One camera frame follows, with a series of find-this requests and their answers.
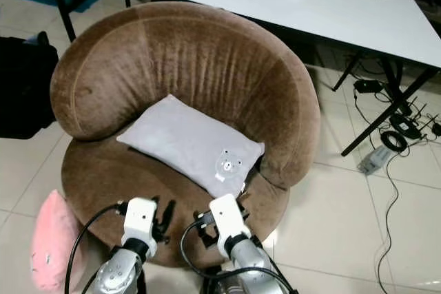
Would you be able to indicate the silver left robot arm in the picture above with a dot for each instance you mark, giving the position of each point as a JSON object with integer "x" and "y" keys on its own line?
{"x": 120, "y": 273}

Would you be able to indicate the black bag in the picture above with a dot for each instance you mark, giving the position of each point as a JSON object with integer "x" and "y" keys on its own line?
{"x": 24, "y": 87}

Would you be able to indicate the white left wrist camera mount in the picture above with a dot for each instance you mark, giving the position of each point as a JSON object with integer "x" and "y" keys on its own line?
{"x": 140, "y": 217}

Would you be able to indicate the pink pillow with cartoon print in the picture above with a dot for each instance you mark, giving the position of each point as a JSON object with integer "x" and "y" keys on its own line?
{"x": 52, "y": 239}

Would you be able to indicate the black power adapter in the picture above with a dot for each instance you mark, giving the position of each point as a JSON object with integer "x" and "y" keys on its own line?
{"x": 366, "y": 86}

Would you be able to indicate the grey power strip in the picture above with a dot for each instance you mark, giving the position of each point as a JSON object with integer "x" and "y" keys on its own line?
{"x": 375, "y": 160}

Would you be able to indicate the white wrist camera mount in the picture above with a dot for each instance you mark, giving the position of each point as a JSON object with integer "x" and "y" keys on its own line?
{"x": 140, "y": 217}
{"x": 227, "y": 215}

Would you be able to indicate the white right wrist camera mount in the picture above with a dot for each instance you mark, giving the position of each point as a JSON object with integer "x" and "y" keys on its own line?
{"x": 227, "y": 215}

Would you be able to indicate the black charger device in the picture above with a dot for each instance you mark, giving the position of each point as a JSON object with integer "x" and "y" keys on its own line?
{"x": 404, "y": 124}

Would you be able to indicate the brown plush round sofa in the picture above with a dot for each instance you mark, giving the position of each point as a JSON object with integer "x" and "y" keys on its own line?
{"x": 179, "y": 53}

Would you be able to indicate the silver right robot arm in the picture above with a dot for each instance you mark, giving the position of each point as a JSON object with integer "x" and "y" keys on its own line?
{"x": 251, "y": 259}

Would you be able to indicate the white table with black legs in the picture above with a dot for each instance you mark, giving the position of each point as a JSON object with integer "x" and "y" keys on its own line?
{"x": 337, "y": 5}

